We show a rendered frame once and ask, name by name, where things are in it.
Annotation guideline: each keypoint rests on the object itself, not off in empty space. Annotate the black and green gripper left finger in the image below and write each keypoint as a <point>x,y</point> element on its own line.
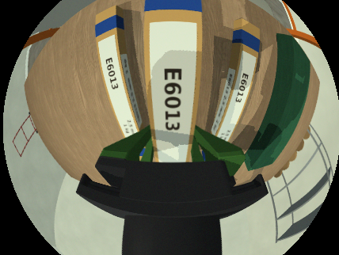
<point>131,147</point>

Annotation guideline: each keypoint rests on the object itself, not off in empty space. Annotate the dark green low platform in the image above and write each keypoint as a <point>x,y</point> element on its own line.
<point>286,104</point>

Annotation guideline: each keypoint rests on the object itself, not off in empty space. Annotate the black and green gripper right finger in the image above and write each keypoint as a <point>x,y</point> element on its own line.
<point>215,149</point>

